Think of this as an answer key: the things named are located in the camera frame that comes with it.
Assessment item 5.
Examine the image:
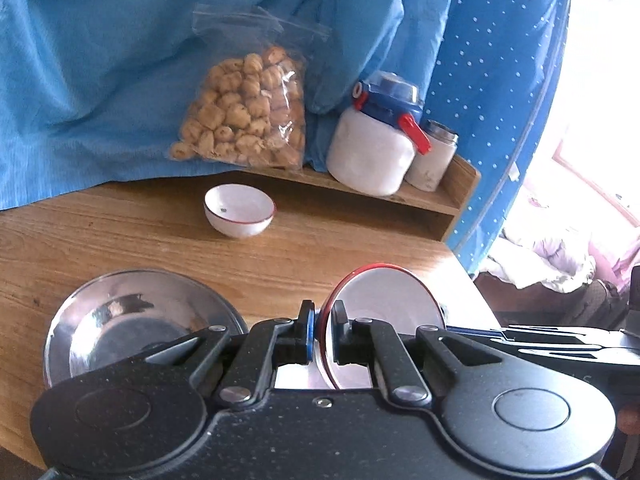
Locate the white red-rimmed ceramic bowl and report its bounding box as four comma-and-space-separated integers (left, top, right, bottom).
204, 184, 277, 238
317, 262, 446, 391

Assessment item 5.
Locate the white thermos cup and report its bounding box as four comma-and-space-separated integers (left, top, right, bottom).
404, 120, 459, 193

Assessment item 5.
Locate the white bottle with blue lid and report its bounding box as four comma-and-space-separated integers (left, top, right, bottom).
326, 71, 433, 197

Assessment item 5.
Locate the clear bag of puffed snacks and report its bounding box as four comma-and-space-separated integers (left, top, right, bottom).
167, 4, 331, 171

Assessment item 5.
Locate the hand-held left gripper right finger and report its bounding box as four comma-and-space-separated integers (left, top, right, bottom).
331, 301, 506, 405

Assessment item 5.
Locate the blue white-dotted fabric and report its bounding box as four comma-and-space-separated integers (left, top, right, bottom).
420, 0, 573, 276

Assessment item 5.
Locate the blue cloth garment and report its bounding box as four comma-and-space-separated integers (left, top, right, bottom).
0, 0, 458, 211

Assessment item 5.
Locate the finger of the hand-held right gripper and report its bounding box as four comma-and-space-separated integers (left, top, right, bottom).
446, 325, 608, 346
517, 344, 626, 363

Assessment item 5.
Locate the large steel plate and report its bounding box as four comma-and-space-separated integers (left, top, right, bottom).
44, 269, 249, 391

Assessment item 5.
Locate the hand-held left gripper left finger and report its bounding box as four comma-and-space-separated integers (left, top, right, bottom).
130, 301, 317, 405

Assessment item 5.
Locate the wooden desk shelf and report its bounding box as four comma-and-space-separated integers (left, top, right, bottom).
235, 152, 482, 243

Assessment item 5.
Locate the white pink bedding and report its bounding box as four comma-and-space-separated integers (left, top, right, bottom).
475, 195, 640, 311

